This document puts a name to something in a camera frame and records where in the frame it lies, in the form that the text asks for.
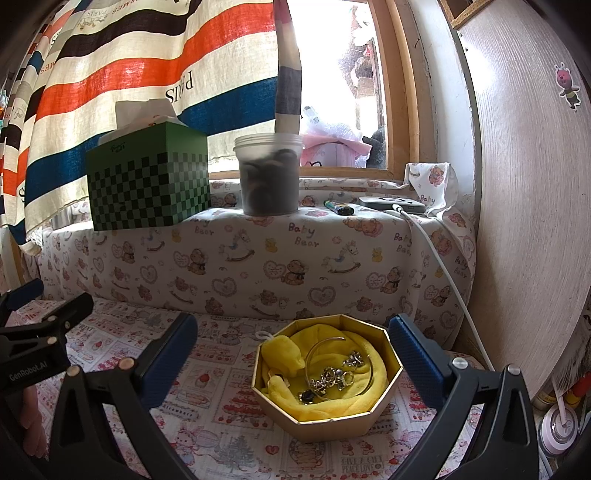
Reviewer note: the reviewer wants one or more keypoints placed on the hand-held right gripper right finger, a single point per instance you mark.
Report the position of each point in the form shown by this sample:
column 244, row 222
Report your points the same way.
column 415, row 360

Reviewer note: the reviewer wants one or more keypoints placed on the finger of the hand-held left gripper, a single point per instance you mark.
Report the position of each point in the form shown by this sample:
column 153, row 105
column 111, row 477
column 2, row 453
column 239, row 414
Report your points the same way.
column 23, row 295
column 69, row 311

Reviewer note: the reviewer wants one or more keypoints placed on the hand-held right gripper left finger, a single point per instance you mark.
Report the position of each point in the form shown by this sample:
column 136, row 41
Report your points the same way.
column 166, row 364

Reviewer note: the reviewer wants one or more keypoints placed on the rhinestone silver earring cluster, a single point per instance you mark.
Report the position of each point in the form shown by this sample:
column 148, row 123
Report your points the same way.
column 354, row 361

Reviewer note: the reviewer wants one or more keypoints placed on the silver flower earring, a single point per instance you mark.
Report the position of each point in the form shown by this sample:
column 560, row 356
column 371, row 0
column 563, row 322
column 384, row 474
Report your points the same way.
column 323, row 379

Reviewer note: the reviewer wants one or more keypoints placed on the silver bangle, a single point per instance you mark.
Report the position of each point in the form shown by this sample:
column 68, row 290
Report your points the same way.
column 308, row 369

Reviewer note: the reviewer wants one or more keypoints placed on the octagonal gold jewelry box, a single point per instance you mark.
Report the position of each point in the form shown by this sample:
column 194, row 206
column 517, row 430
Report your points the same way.
column 323, row 429

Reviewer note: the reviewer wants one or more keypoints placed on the person's left hand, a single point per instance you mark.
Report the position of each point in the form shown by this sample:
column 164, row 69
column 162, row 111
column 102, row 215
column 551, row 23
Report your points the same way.
column 33, row 410

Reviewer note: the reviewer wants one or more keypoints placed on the yellow plush cloth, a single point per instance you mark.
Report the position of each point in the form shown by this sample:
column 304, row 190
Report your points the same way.
column 369, row 385

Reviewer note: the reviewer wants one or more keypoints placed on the strawberry print bedsheet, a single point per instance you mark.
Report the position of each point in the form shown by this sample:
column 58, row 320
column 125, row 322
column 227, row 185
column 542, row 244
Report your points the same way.
column 231, row 415

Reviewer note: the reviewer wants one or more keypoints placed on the bear print cushion cover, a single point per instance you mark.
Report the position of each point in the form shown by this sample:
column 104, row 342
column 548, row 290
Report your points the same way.
column 231, row 258

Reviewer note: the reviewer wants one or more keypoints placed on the green checkered tissue box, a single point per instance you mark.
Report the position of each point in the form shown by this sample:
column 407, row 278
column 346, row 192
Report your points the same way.
column 147, row 194

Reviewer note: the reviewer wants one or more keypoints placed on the white pink lidded bottle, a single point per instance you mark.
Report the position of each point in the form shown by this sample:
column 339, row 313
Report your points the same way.
column 556, row 431

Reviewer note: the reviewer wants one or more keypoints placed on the silver power bank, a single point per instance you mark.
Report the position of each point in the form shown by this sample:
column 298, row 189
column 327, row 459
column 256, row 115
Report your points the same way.
column 388, row 203

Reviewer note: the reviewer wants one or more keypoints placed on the red yellow bottle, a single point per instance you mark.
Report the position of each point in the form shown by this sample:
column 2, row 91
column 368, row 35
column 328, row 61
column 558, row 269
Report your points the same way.
column 579, row 390

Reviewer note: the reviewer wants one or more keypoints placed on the colourful lighter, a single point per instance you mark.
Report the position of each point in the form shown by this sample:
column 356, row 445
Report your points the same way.
column 339, row 208

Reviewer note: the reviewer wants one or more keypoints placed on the small bear print cloth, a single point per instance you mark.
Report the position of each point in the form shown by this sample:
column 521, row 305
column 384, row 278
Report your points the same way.
column 434, row 180

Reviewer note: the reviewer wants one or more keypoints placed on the translucent plastic jar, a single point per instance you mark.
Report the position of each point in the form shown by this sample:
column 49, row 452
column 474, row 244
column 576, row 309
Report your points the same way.
column 270, row 184

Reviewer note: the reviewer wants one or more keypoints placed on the grey wood grain panel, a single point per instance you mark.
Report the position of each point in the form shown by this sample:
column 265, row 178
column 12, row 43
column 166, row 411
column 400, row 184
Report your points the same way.
column 531, row 184

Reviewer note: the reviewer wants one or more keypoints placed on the white tissue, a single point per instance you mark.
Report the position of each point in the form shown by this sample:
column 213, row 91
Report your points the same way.
column 143, row 113

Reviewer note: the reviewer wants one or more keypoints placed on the dark fuzzy object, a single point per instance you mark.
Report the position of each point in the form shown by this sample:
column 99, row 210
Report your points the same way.
column 375, row 147

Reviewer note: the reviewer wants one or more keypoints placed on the pink frilly fabric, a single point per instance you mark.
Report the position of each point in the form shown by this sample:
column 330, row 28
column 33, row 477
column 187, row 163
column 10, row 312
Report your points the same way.
column 332, row 143

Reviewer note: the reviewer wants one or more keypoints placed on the striped curtain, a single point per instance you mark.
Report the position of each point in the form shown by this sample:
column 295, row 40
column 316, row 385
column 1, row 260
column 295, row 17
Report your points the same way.
column 115, row 69

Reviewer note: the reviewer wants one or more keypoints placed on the cartoon bee sticker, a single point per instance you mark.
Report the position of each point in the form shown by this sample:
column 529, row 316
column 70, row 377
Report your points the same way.
column 567, row 81

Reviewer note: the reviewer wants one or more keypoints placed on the wooden window frame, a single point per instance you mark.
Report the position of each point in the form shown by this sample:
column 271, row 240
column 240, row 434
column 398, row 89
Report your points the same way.
column 397, row 92

